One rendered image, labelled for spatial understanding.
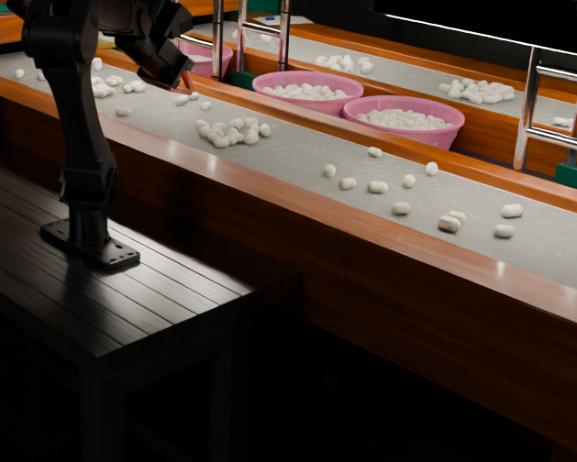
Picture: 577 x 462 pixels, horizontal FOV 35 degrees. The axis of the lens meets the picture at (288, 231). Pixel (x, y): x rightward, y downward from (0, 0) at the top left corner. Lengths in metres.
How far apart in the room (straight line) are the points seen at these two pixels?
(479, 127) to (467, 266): 0.81
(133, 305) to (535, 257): 0.62
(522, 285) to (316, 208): 0.37
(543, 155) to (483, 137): 0.15
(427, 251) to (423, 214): 0.21
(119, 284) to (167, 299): 0.09
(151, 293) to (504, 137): 0.98
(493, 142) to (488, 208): 0.48
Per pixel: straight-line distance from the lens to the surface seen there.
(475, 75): 2.53
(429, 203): 1.64
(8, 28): 2.48
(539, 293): 1.32
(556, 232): 1.60
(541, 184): 1.73
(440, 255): 1.38
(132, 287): 1.44
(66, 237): 1.59
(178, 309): 1.38
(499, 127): 2.10
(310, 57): 2.64
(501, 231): 1.53
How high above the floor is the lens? 1.34
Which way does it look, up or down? 24 degrees down
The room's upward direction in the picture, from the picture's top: 3 degrees clockwise
